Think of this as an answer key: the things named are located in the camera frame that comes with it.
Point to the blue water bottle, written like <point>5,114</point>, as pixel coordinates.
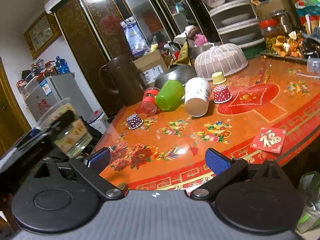
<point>62,66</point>

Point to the green plastic cup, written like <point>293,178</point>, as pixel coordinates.
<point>169,95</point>

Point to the dark wooden glass cabinet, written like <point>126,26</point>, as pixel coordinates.
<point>94,31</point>

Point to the steel colander bowl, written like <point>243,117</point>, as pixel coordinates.
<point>179,72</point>

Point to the red dotted cupcake liner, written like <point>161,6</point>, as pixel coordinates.
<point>221,94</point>

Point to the blue white snack bag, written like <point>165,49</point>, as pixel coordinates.
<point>136,40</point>

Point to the white paper cup green print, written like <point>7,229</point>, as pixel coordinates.
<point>196,98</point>

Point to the yellow cupcake liner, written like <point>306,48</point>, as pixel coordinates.
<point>218,78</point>

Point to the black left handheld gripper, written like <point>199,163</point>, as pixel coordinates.
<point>32,147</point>

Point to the pink mesh food cover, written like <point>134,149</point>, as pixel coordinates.
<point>227,58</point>

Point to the steel basin with pink cloth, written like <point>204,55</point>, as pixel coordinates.
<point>197,42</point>

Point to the white box by fridge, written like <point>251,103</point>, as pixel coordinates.
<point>99,121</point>

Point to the brown plastic pitcher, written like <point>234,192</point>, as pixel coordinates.
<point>126,77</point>

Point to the white tiered dish rack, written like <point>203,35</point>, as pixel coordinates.
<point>237,23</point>

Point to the tray of dried peels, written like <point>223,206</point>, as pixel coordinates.
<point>296,47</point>

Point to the cardboard box with label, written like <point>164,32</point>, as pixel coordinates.
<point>150,67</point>

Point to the red lid pickle jar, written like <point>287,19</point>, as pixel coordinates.
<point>270,31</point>

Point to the wooden wall clock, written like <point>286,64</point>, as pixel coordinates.
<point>41,34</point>

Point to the clear plastic cup with label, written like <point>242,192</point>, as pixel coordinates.
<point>73,139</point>

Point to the red fu envelope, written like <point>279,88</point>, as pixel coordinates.
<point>269,139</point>

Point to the grey mini fridge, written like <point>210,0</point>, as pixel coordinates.
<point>54,89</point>

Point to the steel kettle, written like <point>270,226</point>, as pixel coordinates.
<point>285,20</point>

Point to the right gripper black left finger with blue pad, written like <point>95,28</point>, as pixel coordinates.
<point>89,169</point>

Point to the purple dotted cupcake liner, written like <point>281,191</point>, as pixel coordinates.
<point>134,121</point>

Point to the olive green cloth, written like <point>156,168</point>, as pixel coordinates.
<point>183,57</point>

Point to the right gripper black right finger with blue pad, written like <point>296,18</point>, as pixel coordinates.
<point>227,171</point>

